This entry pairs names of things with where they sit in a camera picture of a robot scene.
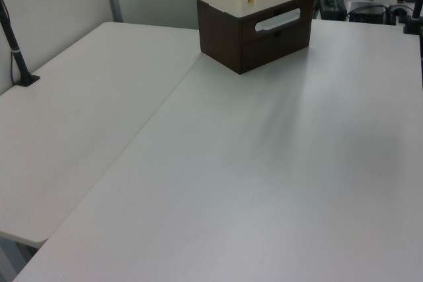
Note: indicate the dark brown drawer box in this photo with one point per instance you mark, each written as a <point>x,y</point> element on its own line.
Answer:
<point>231,41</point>

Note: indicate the black electronic device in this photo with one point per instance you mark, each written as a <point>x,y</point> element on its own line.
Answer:
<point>333,6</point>

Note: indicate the black stand base plate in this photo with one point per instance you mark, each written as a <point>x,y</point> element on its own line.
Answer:
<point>29,80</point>

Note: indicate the black camera stand pole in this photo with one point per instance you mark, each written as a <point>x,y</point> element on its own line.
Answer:
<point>13,44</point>

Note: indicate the black camera stand with clamp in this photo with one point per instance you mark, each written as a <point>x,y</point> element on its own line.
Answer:
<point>414,19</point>

